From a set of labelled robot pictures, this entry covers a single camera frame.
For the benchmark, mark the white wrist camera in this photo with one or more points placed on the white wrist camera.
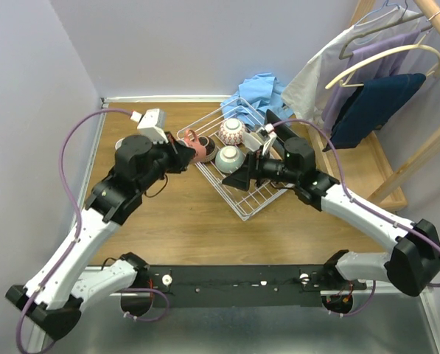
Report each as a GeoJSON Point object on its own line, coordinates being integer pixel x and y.
{"type": "Point", "coordinates": [151, 124]}
{"type": "Point", "coordinates": [268, 135]}

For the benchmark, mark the navy blue garment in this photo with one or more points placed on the navy blue garment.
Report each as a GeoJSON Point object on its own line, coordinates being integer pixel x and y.
{"type": "Point", "coordinates": [371, 106]}

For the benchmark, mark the wooden clothes rack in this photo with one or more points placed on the wooden clothes rack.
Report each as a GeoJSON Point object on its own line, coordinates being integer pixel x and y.
{"type": "Point", "coordinates": [371, 161]}

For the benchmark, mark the light green ribbed bowl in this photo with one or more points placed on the light green ribbed bowl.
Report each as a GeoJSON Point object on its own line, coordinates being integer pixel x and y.
{"type": "Point", "coordinates": [229, 159]}

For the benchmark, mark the white t-shirt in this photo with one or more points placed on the white t-shirt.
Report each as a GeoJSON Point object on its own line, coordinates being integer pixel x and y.
{"type": "Point", "coordinates": [306, 94]}

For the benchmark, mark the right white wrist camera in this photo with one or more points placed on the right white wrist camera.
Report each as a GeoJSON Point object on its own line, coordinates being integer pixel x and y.
{"type": "Point", "coordinates": [268, 135]}

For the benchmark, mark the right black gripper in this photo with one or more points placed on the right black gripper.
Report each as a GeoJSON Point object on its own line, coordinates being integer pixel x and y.
{"type": "Point", "coordinates": [253, 169]}

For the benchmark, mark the beige plate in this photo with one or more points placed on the beige plate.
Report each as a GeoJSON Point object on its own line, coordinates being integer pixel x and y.
{"type": "Point", "coordinates": [252, 142]}

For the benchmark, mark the red white patterned bowl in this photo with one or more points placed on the red white patterned bowl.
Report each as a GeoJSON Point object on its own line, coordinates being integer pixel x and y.
{"type": "Point", "coordinates": [231, 131]}

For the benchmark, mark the white wire dish rack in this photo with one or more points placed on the white wire dish rack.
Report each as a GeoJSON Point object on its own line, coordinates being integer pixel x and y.
{"type": "Point", "coordinates": [244, 203]}

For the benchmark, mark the pink mug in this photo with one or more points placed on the pink mug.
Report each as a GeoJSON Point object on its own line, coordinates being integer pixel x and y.
{"type": "Point", "coordinates": [194, 144]}

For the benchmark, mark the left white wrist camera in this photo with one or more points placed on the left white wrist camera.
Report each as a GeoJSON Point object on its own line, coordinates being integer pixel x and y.
{"type": "Point", "coordinates": [151, 124]}

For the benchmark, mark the grey mug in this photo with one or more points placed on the grey mug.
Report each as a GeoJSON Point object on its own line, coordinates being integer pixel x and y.
{"type": "Point", "coordinates": [119, 143]}

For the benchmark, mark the grey clothes hanger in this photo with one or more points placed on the grey clothes hanger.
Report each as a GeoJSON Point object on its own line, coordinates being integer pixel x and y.
{"type": "Point", "coordinates": [401, 20]}

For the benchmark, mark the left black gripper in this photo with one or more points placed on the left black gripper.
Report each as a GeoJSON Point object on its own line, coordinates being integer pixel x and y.
{"type": "Point", "coordinates": [176, 155]}

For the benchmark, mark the blue wire hanger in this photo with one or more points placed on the blue wire hanger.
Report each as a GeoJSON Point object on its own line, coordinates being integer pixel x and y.
{"type": "Point", "coordinates": [367, 10]}

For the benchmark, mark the dark brown bowl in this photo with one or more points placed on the dark brown bowl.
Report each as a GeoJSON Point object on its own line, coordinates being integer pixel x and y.
{"type": "Point", "coordinates": [210, 147]}

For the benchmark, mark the cream clothes hanger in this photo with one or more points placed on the cream clothes hanger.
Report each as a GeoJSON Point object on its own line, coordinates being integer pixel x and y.
{"type": "Point", "coordinates": [390, 57]}

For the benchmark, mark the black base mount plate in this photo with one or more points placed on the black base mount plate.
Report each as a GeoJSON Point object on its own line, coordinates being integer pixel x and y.
{"type": "Point", "coordinates": [233, 286]}

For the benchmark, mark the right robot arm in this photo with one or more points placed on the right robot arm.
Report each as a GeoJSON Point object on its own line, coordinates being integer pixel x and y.
{"type": "Point", "coordinates": [411, 259]}

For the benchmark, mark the light blue cloth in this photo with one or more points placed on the light blue cloth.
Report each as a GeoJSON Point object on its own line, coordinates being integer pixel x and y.
{"type": "Point", "coordinates": [254, 97]}

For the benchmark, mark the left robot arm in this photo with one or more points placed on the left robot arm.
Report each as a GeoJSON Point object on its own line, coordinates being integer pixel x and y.
{"type": "Point", "coordinates": [55, 298]}

